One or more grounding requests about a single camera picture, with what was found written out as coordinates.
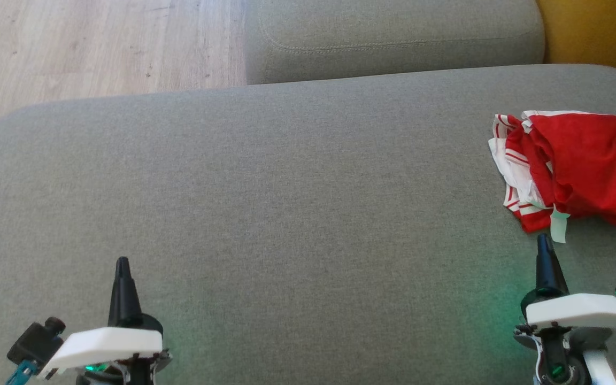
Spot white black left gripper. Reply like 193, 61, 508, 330
37, 257, 173, 385

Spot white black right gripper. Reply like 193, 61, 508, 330
513, 233, 616, 385

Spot red shorts with white stripe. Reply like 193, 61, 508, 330
522, 110, 616, 230

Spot large grey sofa seat cushion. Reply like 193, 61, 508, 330
0, 64, 616, 385

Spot grey stitched sofa seat cushion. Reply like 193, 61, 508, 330
244, 0, 547, 86

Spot left camera cable teal plug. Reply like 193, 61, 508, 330
4, 359, 40, 385

